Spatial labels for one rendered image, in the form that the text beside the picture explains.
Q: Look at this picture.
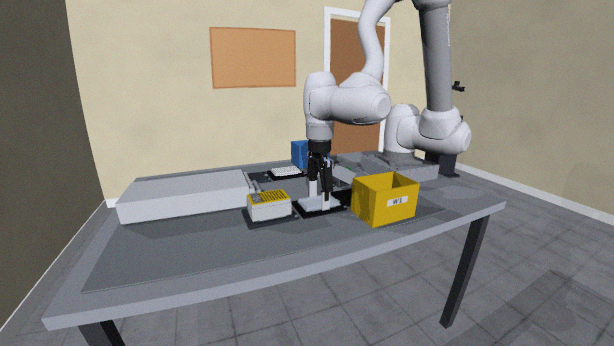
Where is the yellow open-top bin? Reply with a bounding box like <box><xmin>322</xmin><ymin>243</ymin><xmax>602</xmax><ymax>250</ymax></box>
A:
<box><xmin>351</xmin><ymin>171</ymin><xmax>420</xmax><ymax>228</ymax></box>

